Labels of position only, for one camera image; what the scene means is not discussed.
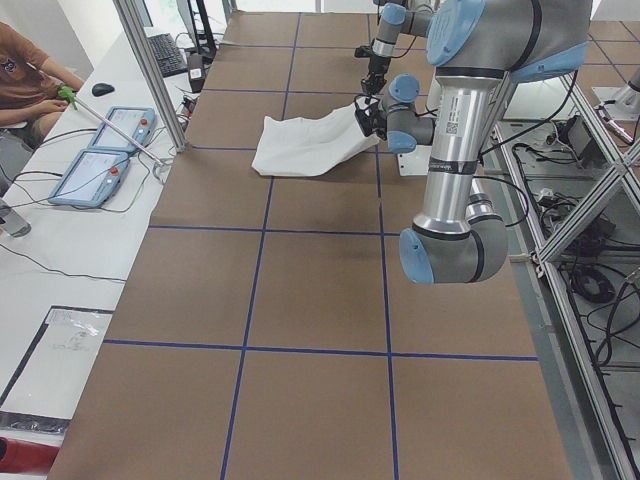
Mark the white printed t-shirt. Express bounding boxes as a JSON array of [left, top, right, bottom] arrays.
[[252, 105, 379, 177]]

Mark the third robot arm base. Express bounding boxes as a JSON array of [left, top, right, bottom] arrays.
[[592, 70, 639, 121]]

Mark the black keyboard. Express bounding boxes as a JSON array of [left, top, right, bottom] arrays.
[[147, 33, 188, 78]]

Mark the blue teach pendant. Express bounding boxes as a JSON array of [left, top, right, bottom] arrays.
[[89, 106, 156, 153], [48, 148, 130, 208]]

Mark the black computer mouse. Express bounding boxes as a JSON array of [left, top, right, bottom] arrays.
[[91, 82, 115, 97]]

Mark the far blue teach pendant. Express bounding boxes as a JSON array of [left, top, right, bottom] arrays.
[[89, 106, 156, 153]]

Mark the seated person brown shirt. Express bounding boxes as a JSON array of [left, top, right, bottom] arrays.
[[1, 23, 84, 149]]

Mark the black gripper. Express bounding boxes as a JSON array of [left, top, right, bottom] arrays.
[[361, 53, 391, 105]]

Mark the metal rod green tip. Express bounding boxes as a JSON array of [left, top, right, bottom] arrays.
[[58, 86, 168, 167]]

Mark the black power adapter labelled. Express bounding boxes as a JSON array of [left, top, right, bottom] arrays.
[[187, 53, 206, 93]]

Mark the near blue teach pendant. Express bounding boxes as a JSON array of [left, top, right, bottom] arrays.
[[48, 148, 130, 208]]

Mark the aluminium frame post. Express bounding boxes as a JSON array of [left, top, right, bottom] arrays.
[[113, 0, 187, 153]]

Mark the white central pedestal column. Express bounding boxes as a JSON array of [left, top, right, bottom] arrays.
[[397, 74, 516, 177]]

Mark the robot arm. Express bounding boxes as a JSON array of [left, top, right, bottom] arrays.
[[354, 1, 435, 106], [382, 1, 592, 284]]

